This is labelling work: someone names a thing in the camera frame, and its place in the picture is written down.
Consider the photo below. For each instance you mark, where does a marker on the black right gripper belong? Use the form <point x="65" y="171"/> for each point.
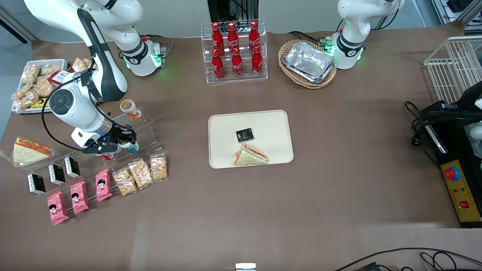
<point x="119" y="134"/>

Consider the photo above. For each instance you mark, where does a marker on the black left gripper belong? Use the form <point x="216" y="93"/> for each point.
<point x="470" y="97"/>

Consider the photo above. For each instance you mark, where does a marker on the green cap gum bottle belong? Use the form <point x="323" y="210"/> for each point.
<point x="130" y="146"/>

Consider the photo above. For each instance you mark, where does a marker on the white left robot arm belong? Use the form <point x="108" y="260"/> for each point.
<point x="354" y="45"/>

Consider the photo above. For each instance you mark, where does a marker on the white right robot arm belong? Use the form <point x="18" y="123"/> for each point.
<point x="105" y="67"/>

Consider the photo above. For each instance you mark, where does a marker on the red cap gum bottle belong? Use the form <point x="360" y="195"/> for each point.
<point x="109" y="157"/>

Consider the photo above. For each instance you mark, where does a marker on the orange cap gum bottle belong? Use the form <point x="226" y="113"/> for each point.
<point x="128" y="107"/>

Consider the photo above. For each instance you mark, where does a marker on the aluminium foil tray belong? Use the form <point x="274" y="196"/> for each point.
<point x="308" y="62"/>

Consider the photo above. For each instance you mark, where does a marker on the beige plastic tray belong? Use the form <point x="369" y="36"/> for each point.
<point x="271" y="128"/>

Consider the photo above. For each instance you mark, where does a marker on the clear acrylic stepped stand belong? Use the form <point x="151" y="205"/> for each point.
<point x="145" y="130"/>

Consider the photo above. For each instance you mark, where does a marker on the clear cracker packet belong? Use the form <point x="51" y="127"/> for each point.
<point x="125" y="182"/>
<point x="159" y="167"/>
<point x="141" y="173"/>

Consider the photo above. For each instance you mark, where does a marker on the black and yellow control box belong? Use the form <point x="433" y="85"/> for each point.
<point x="452" y="150"/>

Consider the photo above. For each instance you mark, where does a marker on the pink snack pack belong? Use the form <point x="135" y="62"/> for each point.
<point x="103" y="184"/>
<point x="57" y="208"/>
<point x="79" y="197"/>

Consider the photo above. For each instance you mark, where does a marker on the small black carton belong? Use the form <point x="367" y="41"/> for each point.
<point x="72" y="167"/>
<point x="57" y="174"/>
<point x="36" y="184"/>

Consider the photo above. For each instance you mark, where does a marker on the red emergency stop button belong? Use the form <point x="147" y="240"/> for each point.
<point x="450" y="174"/>

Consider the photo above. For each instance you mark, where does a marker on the clear bag of puffed snack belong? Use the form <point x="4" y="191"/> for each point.
<point x="51" y="69"/>
<point x="22" y="91"/>
<point x="80" y="64"/>
<point x="26" y="101"/>
<point x="31" y="73"/>
<point x="43" y="87"/>

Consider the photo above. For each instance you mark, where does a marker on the red cookie box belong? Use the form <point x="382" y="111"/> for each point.
<point x="60" y="77"/>

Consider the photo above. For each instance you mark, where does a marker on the brown round wicker basket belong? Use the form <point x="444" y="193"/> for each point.
<point x="69" y="69"/>

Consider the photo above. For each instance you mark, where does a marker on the wrapped triangle sandwich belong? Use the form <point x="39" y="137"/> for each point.
<point x="26" y="152"/>
<point x="248" y="156"/>

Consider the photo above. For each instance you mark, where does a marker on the white plastic bin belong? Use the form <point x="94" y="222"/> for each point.
<point x="62" y="62"/>

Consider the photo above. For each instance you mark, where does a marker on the clear acrylic bottle rack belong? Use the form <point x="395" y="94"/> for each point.
<point x="205" y="56"/>

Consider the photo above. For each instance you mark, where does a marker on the small black snack packet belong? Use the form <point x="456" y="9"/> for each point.
<point x="244" y="135"/>

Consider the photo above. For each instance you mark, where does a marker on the black equipment stand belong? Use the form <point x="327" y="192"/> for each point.
<point x="218" y="9"/>

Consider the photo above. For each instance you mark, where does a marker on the light oval wicker basket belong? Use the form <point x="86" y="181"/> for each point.
<point x="284" y="56"/>

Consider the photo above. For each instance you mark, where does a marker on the small electronics board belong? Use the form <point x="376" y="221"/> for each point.
<point x="371" y="266"/>

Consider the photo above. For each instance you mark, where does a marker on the small white device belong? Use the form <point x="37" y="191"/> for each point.
<point x="245" y="267"/>

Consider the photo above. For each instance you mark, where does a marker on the metal frame rack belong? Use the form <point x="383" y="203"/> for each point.
<point x="470" y="15"/>

